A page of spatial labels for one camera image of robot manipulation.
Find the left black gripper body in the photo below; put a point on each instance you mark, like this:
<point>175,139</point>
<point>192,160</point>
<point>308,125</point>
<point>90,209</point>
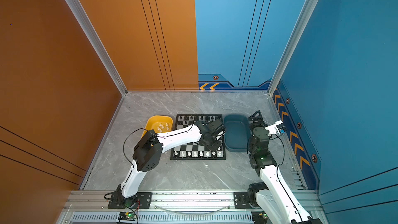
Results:
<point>214,144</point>

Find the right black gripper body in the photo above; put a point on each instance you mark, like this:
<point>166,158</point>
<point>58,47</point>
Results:
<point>261,124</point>

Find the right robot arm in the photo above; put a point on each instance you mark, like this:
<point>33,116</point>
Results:
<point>272,194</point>

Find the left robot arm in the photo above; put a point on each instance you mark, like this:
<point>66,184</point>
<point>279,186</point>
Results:
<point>147,152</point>

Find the black white chess board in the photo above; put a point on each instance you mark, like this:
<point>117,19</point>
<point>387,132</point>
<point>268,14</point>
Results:
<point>193,151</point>

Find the right circuit board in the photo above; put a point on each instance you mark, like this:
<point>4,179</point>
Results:
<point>259,217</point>

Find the left green circuit board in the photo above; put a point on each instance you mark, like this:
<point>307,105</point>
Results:
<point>127,218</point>

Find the teal plastic tray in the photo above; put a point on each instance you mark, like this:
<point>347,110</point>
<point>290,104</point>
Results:
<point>237,132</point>

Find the yellow plastic tray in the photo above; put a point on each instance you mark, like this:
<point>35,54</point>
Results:
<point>159,124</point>

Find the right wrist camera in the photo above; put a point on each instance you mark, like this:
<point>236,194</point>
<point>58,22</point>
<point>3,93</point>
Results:
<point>277,128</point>

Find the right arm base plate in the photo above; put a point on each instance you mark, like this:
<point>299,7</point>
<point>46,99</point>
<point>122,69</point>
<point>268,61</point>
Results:
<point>243,200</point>

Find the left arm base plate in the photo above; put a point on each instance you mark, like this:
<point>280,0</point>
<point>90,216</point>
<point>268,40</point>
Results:
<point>142,200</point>

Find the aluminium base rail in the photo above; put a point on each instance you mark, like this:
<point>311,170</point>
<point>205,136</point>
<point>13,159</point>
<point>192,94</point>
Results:
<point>173,200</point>

